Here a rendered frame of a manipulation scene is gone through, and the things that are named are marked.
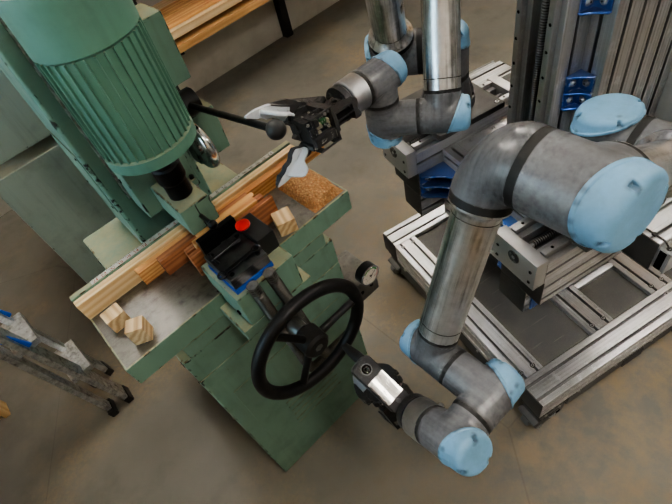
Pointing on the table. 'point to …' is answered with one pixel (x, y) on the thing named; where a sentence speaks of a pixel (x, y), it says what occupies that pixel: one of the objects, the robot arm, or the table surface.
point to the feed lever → (276, 129)
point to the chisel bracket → (185, 209)
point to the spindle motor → (106, 78)
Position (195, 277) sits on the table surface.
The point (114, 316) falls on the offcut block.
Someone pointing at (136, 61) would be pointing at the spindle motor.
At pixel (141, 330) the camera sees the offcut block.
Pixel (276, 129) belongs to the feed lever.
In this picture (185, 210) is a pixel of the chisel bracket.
